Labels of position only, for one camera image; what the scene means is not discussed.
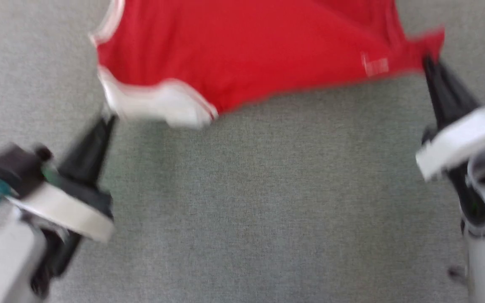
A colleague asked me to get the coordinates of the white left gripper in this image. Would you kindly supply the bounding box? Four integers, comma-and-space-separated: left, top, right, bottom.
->
8, 115, 117, 244

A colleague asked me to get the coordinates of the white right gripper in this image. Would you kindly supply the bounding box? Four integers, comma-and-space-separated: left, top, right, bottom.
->
415, 55, 485, 182

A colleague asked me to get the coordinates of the red white-trimmed garment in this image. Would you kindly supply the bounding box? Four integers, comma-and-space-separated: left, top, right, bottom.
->
88, 0, 446, 129

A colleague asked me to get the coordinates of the grey fabric sofa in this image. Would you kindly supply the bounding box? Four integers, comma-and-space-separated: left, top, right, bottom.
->
0, 0, 485, 303

